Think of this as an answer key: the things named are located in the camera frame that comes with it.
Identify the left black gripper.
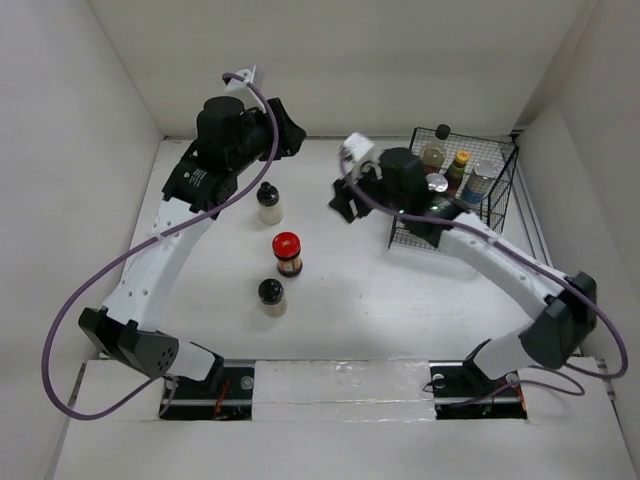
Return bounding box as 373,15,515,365
229,98,305,174

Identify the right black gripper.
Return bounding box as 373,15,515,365
329,155,408,222

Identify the red lid sauce jar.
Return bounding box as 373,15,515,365
272,232,303,278

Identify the silver cap blue label shaker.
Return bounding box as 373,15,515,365
460,160,499,206
426,172,449,194

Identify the tall dark sauce bottle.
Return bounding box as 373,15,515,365
420,124,451,175

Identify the yellow cap chili sauce bottle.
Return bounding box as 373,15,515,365
444,149,471,196

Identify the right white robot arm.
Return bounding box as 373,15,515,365
329,143,597,394

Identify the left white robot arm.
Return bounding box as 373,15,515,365
78,96,306,397

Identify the black cap shaker far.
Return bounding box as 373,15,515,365
256,182,284,225

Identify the black cap shaker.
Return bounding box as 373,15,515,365
258,278,287,317
256,182,284,225

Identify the black cap shaker near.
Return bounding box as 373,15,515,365
258,278,287,317

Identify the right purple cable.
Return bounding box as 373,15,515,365
339,149,629,409

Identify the purple cable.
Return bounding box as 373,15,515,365
339,149,629,409
41,73,280,421

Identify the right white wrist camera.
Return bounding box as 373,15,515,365
338,132,382,180

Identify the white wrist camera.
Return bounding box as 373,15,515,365
223,65,265,111
338,132,382,180

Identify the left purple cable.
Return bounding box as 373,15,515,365
41,73,280,421

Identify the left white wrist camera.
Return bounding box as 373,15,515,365
223,65,265,111

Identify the black wire rack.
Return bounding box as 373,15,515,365
410,124,518,233

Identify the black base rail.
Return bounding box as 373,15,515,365
159,359,527,422

